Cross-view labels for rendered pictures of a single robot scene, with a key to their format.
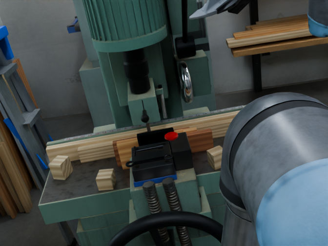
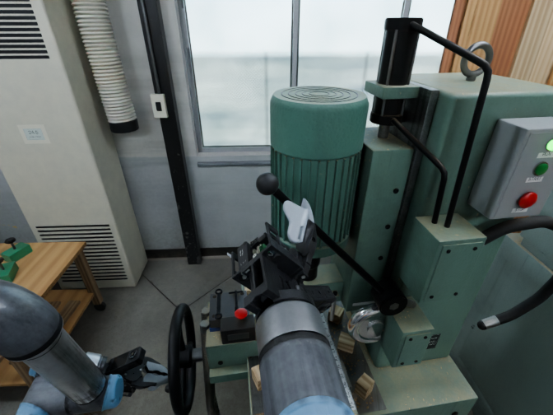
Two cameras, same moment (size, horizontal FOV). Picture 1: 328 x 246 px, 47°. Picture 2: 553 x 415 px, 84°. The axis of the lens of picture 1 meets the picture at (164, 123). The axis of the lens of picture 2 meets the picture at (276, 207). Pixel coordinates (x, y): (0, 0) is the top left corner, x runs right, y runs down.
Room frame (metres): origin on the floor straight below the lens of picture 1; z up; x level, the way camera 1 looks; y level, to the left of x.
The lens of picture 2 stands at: (0.74, -0.51, 1.61)
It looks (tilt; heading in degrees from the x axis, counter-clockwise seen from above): 31 degrees down; 82
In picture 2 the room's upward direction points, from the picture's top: straight up
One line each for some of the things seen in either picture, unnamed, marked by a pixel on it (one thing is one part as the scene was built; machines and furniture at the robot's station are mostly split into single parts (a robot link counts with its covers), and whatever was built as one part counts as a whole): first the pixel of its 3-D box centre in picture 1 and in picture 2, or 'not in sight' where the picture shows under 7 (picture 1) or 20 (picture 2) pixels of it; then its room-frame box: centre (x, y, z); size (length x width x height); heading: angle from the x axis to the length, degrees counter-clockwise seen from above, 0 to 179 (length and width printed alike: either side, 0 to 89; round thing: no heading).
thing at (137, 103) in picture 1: (144, 102); (313, 286); (0.92, 0.04, 1.03); 0.14 x 0.07 x 0.09; 0
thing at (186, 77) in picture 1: (185, 82); (373, 323); (1.03, -0.08, 1.02); 0.12 x 0.03 x 0.12; 0
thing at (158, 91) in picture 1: (161, 101); (332, 305); (0.96, 0.00, 1.00); 0.02 x 0.02 x 0.10; 0
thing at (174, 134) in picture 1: (171, 135); (240, 313); (0.73, -0.01, 1.02); 0.03 x 0.03 x 0.01
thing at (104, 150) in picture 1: (185, 135); not in sight; (0.90, -0.05, 0.92); 0.58 x 0.02 x 0.04; 90
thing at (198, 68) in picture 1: (193, 73); (402, 332); (1.08, -0.11, 1.02); 0.09 x 0.07 x 0.12; 90
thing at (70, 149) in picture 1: (156, 135); not in sight; (0.92, 0.03, 0.93); 0.60 x 0.02 x 0.05; 90
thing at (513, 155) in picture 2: not in sight; (519, 169); (1.22, -0.10, 1.40); 0.10 x 0.06 x 0.16; 0
